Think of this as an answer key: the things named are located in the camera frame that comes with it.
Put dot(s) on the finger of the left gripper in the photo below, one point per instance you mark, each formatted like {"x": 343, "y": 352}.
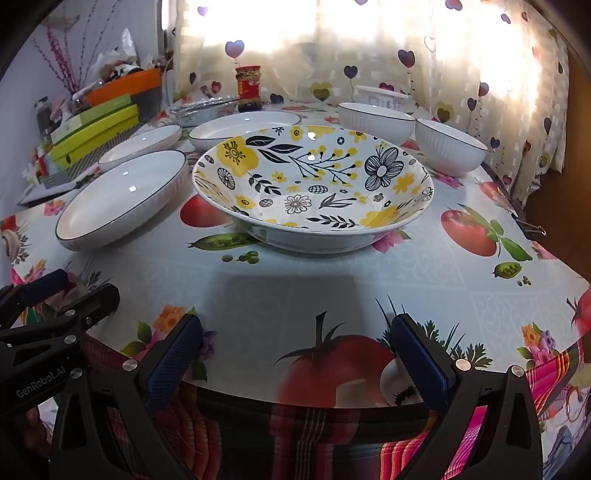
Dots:
{"x": 78, "y": 309}
{"x": 14, "y": 299}

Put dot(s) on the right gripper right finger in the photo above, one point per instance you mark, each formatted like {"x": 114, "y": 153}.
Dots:
{"x": 486, "y": 421}

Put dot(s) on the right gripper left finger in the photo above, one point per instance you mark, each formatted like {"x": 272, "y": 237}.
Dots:
{"x": 146, "y": 388}

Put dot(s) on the white plate black rim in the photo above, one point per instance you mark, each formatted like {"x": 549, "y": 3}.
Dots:
{"x": 213, "y": 132}
{"x": 121, "y": 200}
{"x": 161, "y": 138}

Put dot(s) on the floral yellow patterned plate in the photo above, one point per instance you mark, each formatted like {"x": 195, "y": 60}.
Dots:
{"x": 314, "y": 189}

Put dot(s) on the white ribbed bowl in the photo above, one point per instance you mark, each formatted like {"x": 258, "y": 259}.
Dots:
{"x": 448, "y": 150}
{"x": 391, "y": 125}

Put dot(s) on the striped colourful cloth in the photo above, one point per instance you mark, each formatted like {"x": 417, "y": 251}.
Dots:
{"x": 219, "y": 436}

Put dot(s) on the lime green box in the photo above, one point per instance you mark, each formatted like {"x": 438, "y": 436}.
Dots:
{"x": 92, "y": 136}

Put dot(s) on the vegetable print tablecloth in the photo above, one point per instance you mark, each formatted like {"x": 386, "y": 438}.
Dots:
{"x": 290, "y": 328}

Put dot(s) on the black binder clip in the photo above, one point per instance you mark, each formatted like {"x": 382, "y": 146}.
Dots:
{"x": 530, "y": 231}

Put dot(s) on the light green box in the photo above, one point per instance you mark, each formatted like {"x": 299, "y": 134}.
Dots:
{"x": 74, "y": 123}

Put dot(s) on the dark glass jar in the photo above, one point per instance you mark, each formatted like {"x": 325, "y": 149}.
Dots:
{"x": 43, "y": 115}

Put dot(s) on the stacked foil trays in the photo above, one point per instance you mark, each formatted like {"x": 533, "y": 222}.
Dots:
{"x": 198, "y": 112}

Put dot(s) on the wooden cabinet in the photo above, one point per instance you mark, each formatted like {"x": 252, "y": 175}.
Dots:
{"x": 562, "y": 205}

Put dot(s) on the orange box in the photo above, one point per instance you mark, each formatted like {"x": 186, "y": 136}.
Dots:
{"x": 131, "y": 84}

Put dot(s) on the purple dried flower branches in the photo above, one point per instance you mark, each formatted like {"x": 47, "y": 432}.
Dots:
{"x": 56, "y": 54}

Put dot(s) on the red label sauce jar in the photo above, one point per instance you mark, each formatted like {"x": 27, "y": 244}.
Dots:
{"x": 248, "y": 81}

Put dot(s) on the white plastic tub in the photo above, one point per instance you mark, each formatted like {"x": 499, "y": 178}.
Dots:
{"x": 384, "y": 98}

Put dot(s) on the heart pattern curtain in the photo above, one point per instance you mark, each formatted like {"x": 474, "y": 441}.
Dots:
{"x": 496, "y": 70}

